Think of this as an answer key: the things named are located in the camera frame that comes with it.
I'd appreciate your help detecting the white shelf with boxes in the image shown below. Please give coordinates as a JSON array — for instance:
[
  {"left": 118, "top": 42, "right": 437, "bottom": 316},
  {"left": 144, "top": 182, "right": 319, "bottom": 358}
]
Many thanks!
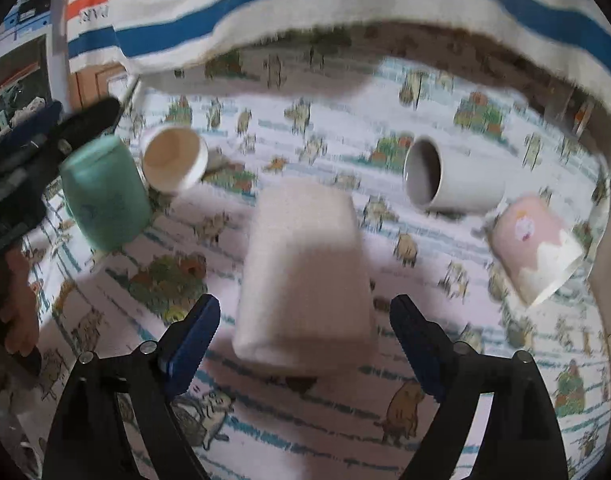
[{"left": 0, "top": 0, "right": 70, "bottom": 138}]

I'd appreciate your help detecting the cat print bedsheet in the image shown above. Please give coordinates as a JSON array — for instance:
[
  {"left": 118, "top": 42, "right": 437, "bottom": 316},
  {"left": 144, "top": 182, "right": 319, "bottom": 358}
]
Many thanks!
[{"left": 14, "top": 44, "right": 611, "bottom": 479}]

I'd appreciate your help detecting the pink and white cup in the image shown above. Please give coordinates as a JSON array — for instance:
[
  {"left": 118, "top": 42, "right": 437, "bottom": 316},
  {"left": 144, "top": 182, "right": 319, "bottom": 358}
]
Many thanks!
[{"left": 490, "top": 195, "right": 584, "bottom": 307}]

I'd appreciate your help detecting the beige textured cup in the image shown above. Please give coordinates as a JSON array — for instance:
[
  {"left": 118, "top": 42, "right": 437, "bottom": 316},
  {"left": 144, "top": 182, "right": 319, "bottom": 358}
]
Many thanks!
[{"left": 232, "top": 178, "right": 376, "bottom": 376}]

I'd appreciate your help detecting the wooden cabinet door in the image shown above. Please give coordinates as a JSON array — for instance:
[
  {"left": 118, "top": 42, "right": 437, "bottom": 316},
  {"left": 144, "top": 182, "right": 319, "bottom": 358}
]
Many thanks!
[{"left": 68, "top": 64, "right": 125, "bottom": 110}]

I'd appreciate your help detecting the grey cylindrical cup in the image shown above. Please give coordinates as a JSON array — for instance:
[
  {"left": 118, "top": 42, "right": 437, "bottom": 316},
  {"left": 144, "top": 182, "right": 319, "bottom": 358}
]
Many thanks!
[{"left": 403, "top": 136, "right": 506, "bottom": 214}]

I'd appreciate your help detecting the white paper cup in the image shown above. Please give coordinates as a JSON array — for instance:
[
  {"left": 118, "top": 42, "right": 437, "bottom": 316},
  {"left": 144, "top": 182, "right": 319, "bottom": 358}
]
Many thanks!
[{"left": 139, "top": 124, "right": 210, "bottom": 195}]

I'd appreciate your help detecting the left hand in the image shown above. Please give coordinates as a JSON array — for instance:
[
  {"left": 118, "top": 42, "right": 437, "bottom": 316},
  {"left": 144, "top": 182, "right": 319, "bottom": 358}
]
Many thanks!
[{"left": 0, "top": 246, "right": 40, "bottom": 356}]

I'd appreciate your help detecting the striped Paris blanket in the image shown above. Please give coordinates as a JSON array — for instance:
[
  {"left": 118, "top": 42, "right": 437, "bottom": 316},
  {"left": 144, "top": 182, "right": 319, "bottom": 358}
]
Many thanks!
[{"left": 66, "top": 0, "right": 611, "bottom": 115}]

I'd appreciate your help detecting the mint green mug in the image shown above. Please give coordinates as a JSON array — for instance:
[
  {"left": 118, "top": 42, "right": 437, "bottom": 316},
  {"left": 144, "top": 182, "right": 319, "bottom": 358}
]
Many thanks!
[{"left": 59, "top": 134, "right": 151, "bottom": 252}]

